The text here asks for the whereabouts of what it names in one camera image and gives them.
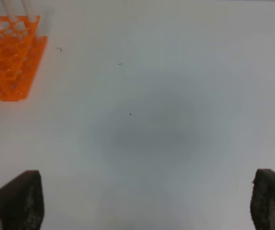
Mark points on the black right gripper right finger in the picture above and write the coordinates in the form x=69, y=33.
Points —
x=262, y=205

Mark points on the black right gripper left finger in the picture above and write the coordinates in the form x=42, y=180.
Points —
x=22, y=202

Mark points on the orange test tube rack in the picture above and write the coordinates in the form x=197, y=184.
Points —
x=20, y=56

